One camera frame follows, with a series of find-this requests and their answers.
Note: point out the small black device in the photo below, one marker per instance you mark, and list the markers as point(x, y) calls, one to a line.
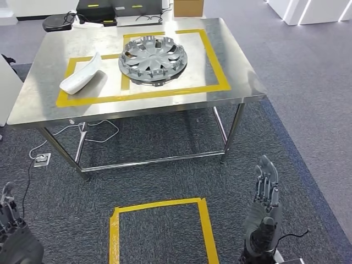
point(109, 23)

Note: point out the white table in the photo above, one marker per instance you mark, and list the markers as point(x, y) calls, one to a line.
point(168, 12)

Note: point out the brown cardboard box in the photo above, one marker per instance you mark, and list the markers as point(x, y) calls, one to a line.
point(188, 8)

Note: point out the yellow tape square outline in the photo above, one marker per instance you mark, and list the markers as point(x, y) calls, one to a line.
point(208, 233)

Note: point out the white block with light strip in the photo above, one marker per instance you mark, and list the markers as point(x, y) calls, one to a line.
point(295, 12)
point(327, 12)
point(277, 7)

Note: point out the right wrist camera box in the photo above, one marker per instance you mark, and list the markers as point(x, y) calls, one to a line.
point(291, 261)

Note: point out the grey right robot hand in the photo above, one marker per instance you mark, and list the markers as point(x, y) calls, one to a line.
point(261, 218)

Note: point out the grey flat laptop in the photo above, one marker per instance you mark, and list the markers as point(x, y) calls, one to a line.
point(137, 21)

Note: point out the steel workbench leg frame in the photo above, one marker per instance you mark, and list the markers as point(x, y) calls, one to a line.
point(154, 160)

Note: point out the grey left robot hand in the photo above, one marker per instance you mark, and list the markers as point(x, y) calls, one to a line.
point(16, 244)

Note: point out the metal floor socket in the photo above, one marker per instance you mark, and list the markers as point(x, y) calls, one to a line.
point(41, 159)

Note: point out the black round disc base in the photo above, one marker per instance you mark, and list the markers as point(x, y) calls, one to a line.
point(56, 22)

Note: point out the white curved plastic part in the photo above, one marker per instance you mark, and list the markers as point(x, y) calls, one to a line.
point(79, 78)

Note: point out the black box with yellow label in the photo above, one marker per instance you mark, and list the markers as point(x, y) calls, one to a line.
point(94, 11)

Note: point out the white side cabinet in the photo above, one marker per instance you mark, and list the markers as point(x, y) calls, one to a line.
point(8, 91)

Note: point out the grey wheel hubcap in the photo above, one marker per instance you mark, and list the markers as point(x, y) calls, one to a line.
point(152, 58)

